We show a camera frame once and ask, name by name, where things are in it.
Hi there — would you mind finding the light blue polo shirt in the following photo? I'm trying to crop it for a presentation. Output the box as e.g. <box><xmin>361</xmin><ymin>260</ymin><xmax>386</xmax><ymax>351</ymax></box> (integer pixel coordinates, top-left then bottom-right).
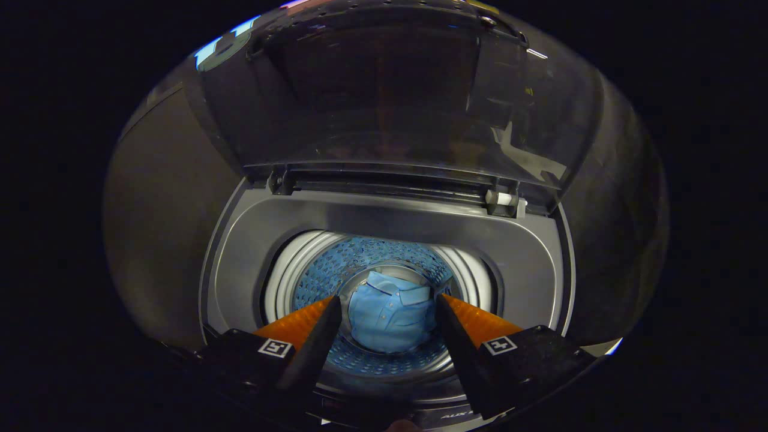
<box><xmin>347</xmin><ymin>271</ymin><xmax>438</xmax><ymax>354</ymax></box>

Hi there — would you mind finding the grey washing machine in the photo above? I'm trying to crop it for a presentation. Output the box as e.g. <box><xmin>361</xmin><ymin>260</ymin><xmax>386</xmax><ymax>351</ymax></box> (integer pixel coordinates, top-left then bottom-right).
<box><xmin>183</xmin><ymin>0</ymin><xmax>602</xmax><ymax>430</ymax></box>

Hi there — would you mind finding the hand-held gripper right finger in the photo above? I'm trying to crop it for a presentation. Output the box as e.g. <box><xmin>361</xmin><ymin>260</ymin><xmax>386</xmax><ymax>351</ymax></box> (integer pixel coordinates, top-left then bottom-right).
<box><xmin>434</xmin><ymin>293</ymin><xmax>599</xmax><ymax>422</ymax></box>

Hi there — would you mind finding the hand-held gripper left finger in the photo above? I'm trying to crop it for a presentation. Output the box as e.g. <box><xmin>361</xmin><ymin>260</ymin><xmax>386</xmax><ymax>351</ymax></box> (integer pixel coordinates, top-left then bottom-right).
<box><xmin>197</xmin><ymin>295</ymin><xmax>343</xmax><ymax>422</ymax></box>

